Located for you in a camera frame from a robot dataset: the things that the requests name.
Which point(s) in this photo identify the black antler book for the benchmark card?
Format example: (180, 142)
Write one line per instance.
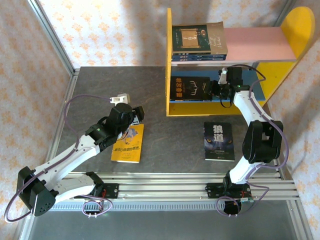
(187, 87)

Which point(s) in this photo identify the dark blue face book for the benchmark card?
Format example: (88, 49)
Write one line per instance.
(200, 59)
(200, 56)

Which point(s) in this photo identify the yellow cartoon book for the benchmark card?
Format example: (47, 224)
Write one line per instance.
(130, 155)

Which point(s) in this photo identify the green brown scroll book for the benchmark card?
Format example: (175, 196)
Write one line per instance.
(200, 37)

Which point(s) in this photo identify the dark wolf eyes book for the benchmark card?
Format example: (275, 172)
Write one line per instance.
(220, 145)

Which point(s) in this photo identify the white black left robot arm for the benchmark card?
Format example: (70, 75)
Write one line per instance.
(65, 160)

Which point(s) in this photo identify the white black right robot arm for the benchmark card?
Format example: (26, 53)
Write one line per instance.
(250, 107)

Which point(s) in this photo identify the yellow pink blue bookshelf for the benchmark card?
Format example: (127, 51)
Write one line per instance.
(250, 45)

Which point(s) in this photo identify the grey metal sheet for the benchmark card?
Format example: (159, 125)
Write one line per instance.
(162, 225)

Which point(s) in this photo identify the small green circuit board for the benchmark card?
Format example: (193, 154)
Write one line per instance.
(247, 199)

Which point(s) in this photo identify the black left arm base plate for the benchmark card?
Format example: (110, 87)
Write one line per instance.
(113, 191)

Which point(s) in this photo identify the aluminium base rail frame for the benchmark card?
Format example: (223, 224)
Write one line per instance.
(162, 190)

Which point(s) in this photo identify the aluminium corner post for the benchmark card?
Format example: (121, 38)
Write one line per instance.
(286, 11)
(49, 27)

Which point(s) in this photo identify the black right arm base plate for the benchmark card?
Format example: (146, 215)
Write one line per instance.
(212, 191)

